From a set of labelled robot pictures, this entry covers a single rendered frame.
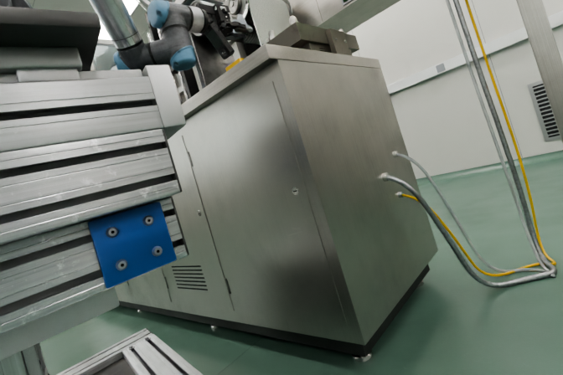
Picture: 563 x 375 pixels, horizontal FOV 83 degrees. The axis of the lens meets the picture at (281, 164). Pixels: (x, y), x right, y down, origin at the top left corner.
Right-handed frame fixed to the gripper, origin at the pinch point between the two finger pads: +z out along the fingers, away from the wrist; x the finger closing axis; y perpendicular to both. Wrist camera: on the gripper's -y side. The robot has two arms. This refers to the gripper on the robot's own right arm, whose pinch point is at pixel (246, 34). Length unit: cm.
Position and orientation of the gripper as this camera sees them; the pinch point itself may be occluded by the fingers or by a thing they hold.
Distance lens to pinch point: 124.9
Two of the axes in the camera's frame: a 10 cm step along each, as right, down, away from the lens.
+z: 6.5, -1.8, 7.3
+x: -7.0, 2.3, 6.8
